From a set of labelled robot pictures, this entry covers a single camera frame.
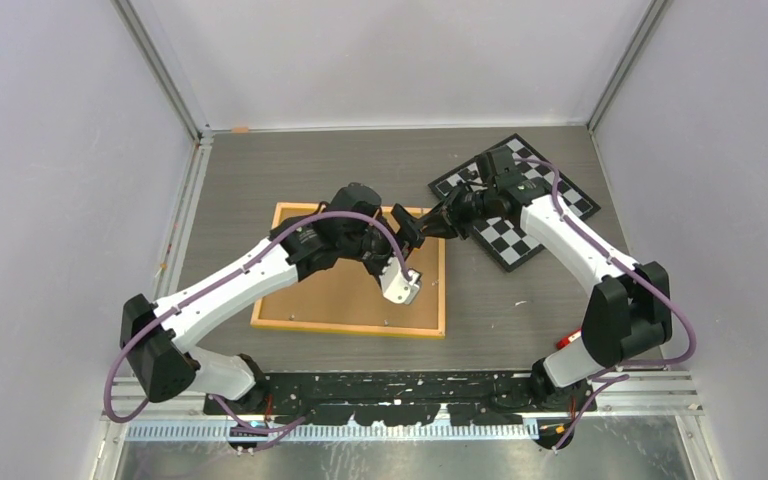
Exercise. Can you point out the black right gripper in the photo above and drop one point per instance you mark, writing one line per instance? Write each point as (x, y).
(437, 223)

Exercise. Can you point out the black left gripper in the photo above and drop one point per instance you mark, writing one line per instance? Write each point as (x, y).
(378, 269)

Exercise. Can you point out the yellow picture frame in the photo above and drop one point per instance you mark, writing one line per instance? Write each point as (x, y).
(346, 300)

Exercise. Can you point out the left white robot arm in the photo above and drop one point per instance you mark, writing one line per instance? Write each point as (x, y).
(160, 338)

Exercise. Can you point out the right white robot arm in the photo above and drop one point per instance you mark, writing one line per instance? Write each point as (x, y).
(627, 312)

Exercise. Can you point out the red white grid block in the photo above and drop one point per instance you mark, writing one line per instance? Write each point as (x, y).
(568, 339)

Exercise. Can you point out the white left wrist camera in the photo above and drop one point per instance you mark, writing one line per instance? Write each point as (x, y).
(397, 288)

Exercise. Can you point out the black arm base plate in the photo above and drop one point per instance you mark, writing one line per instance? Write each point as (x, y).
(403, 398)

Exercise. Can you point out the aluminium left side rail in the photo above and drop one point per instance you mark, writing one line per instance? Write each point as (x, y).
(167, 277)

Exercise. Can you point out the aluminium rail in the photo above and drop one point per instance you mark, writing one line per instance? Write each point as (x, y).
(644, 392)
(167, 277)

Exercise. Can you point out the white slotted cable duct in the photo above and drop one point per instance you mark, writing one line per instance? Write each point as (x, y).
(215, 431)

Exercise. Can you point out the aluminium front rail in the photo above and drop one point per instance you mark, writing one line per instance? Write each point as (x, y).
(644, 392)

